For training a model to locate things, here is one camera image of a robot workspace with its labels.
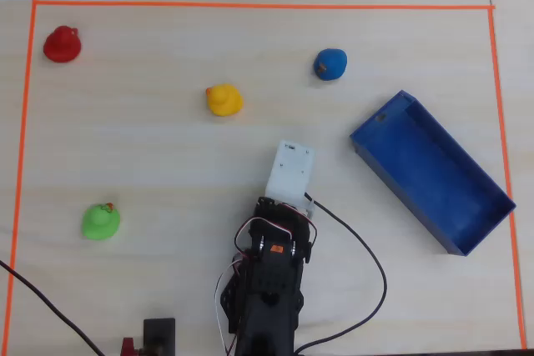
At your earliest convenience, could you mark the blue rubber duck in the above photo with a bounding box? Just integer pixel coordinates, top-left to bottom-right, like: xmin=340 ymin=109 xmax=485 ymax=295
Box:
xmin=313 ymin=48 xmax=349 ymax=82

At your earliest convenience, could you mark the blue plastic box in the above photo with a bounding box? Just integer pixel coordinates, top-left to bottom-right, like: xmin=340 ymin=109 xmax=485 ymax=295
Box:
xmin=349 ymin=89 xmax=517 ymax=258

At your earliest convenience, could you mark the red rubber duck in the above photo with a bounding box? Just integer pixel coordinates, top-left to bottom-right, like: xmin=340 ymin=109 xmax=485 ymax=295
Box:
xmin=43 ymin=25 xmax=83 ymax=64

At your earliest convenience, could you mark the yellow rubber duck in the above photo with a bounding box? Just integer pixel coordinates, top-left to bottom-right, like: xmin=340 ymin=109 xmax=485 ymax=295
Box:
xmin=204 ymin=83 xmax=244 ymax=118

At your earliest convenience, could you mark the black camera cable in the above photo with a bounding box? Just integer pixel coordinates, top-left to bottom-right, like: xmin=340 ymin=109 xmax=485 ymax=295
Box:
xmin=294 ymin=192 xmax=389 ymax=355

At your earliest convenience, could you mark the black camera stand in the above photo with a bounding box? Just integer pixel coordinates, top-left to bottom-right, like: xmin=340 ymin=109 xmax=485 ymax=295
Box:
xmin=143 ymin=317 xmax=177 ymax=356

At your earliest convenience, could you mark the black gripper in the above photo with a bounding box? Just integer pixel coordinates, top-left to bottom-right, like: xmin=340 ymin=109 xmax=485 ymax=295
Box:
xmin=254 ymin=196 xmax=315 ymax=233

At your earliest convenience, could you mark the orange tape strip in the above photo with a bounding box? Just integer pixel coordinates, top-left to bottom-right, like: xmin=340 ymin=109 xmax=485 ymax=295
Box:
xmin=1 ymin=0 xmax=39 ymax=356
xmin=31 ymin=0 xmax=496 ymax=12
xmin=486 ymin=6 xmax=528 ymax=351

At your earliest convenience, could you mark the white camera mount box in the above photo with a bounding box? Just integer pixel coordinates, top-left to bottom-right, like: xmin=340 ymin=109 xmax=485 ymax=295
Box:
xmin=264 ymin=139 xmax=317 ymax=220

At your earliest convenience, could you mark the long black cable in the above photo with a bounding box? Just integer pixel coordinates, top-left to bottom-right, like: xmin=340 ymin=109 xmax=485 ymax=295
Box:
xmin=0 ymin=259 xmax=106 ymax=356

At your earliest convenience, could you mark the green rubber duck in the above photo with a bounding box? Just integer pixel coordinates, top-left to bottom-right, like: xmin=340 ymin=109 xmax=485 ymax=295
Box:
xmin=81 ymin=202 xmax=122 ymax=242

